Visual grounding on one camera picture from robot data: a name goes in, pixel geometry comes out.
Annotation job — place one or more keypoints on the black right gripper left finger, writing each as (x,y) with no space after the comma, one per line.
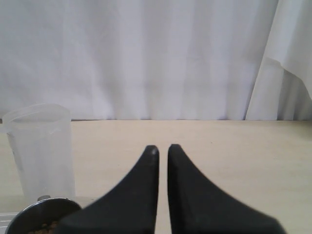
(129,208)

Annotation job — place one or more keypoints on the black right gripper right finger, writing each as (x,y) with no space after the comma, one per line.
(198,206)

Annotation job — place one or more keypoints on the right steel mug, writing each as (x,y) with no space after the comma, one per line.
(45,211)

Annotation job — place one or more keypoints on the translucent plastic pitcher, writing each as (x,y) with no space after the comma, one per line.
(40,140)

